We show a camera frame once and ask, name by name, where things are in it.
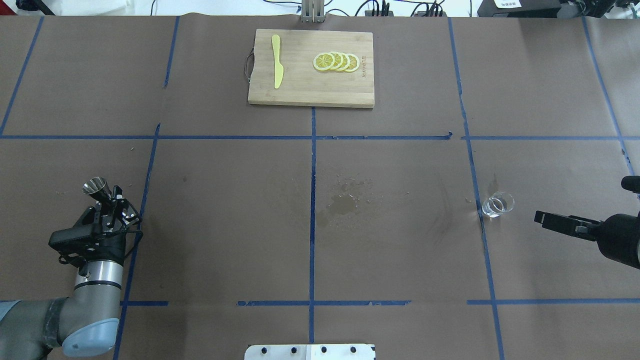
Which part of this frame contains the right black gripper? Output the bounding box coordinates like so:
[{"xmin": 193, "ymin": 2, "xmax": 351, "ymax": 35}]
[{"xmin": 534, "ymin": 210, "xmax": 640, "ymax": 269}]

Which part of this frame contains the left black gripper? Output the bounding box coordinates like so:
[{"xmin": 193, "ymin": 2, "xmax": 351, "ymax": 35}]
[{"xmin": 82, "ymin": 186, "xmax": 142, "ymax": 264}]

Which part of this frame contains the steel measuring jigger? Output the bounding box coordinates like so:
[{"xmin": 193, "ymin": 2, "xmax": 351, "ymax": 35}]
[{"xmin": 82, "ymin": 177, "xmax": 113, "ymax": 204}]

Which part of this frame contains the clear glass shaker cup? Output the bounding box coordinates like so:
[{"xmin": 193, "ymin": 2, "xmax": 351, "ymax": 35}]
[{"xmin": 481, "ymin": 191, "xmax": 515, "ymax": 219}]

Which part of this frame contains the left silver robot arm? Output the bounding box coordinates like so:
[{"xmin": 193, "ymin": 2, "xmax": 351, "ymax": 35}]
[{"xmin": 0, "ymin": 177, "xmax": 142, "ymax": 360}]

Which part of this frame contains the yellow plastic knife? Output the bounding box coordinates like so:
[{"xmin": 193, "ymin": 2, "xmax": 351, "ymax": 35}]
[{"xmin": 270, "ymin": 34, "xmax": 285, "ymax": 90}]

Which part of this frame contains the wooden cutting board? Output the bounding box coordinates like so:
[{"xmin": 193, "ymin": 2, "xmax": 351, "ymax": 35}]
[{"xmin": 247, "ymin": 28, "xmax": 375, "ymax": 109}]

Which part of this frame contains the black computer box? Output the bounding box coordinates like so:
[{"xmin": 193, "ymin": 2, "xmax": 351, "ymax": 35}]
[{"xmin": 477, "ymin": 0, "xmax": 562, "ymax": 18}]

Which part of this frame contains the front lemon slice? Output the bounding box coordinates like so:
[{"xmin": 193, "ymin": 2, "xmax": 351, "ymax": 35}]
[{"xmin": 312, "ymin": 52, "xmax": 336, "ymax": 72}]

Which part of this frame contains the lemon slice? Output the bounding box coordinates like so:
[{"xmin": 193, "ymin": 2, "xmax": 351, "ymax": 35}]
[
  {"xmin": 343, "ymin": 54, "xmax": 361, "ymax": 73},
  {"xmin": 336, "ymin": 53, "xmax": 351, "ymax": 72},
  {"xmin": 312, "ymin": 52, "xmax": 336, "ymax": 72},
  {"xmin": 329, "ymin": 51, "xmax": 346, "ymax": 71}
]

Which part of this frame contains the back lemon slice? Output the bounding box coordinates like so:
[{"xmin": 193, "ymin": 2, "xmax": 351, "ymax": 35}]
[{"xmin": 343, "ymin": 54, "xmax": 361, "ymax": 73}]

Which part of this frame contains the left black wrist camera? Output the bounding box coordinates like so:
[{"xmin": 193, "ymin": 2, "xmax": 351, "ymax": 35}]
[{"xmin": 48, "ymin": 224, "xmax": 98, "ymax": 268}]

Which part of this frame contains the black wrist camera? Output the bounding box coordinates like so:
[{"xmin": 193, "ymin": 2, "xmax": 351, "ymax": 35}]
[
  {"xmin": 620, "ymin": 175, "xmax": 640, "ymax": 195},
  {"xmin": 48, "ymin": 224, "xmax": 98, "ymax": 268}
]

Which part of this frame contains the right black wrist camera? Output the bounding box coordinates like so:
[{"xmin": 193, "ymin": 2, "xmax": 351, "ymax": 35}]
[{"xmin": 620, "ymin": 175, "xmax": 640, "ymax": 195}]

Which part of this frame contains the white camera mast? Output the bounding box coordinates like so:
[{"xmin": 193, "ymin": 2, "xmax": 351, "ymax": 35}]
[{"xmin": 244, "ymin": 343, "xmax": 377, "ymax": 360}]

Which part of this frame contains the aluminium frame post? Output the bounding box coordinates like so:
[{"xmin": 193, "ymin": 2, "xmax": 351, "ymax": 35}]
[{"xmin": 301, "ymin": 0, "xmax": 326, "ymax": 23}]

